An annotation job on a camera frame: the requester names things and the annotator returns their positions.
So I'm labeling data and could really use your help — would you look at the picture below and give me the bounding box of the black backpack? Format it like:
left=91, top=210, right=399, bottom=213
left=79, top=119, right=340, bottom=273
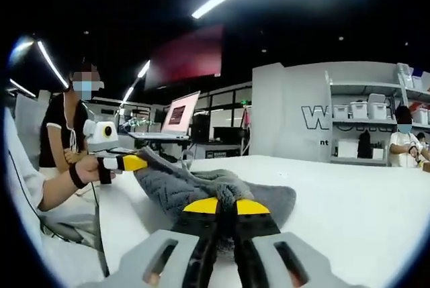
left=357, top=132, right=374, bottom=158

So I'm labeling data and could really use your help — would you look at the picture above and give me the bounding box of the open silver laptop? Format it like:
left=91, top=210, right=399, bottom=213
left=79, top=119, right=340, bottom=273
left=127, top=90, right=202, bottom=140

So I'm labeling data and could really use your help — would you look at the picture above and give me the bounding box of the grey towel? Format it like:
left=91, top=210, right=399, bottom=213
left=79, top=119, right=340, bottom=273
left=133, top=146, right=298, bottom=260

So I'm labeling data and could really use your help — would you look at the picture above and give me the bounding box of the black wrist strap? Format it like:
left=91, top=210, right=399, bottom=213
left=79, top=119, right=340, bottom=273
left=69, top=162, right=89, bottom=190

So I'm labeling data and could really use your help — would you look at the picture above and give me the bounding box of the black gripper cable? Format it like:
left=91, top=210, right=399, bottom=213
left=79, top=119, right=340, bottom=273
left=87, top=180, right=111, bottom=277

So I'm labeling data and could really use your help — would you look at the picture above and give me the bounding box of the white lettered partition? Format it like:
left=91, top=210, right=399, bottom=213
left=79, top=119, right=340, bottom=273
left=250, top=62, right=333, bottom=163

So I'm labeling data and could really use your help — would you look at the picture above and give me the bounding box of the person's left hand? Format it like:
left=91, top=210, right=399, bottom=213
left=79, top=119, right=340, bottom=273
left=79, top=155, right=117, bottom=185

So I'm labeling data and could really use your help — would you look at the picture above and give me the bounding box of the green white mechanical device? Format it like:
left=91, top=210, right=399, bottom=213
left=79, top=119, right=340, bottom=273
left=122, top=117, right=154, bottom=130

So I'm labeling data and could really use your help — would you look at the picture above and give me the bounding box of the black labelled case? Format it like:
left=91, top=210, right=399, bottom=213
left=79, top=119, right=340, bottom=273
left=204, top=146, right=242, bottom=160

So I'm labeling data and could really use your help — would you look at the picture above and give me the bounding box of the laptop stand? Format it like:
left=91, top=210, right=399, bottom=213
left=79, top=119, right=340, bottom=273
left=127, top=135, right=196, bottom=168

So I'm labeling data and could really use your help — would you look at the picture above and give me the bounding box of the white cardboard box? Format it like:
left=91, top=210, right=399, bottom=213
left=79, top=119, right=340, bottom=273
left=337, top=140, right=359, bottom=158

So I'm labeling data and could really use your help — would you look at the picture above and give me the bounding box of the white high-back chair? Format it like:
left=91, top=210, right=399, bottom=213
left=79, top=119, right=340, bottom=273
left=15, top=89, right=51, bottom=168

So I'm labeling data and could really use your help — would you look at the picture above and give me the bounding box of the row of white storage bins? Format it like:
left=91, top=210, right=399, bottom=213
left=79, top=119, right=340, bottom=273
left=334, top=62, right=430, bottom=124

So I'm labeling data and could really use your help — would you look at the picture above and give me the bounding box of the white metal shelving rack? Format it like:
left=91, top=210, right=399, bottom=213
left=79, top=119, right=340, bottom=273
left=324, top=62, right=430, bottom=167

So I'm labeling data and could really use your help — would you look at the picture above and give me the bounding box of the large wall monitor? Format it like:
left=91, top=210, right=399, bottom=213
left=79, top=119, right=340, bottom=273
left=144, top=25, right=225, bottom=91

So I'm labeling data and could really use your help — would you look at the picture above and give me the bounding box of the black device cable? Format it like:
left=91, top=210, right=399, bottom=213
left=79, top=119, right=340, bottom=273
left=7, top=148, right=83, bottom=244

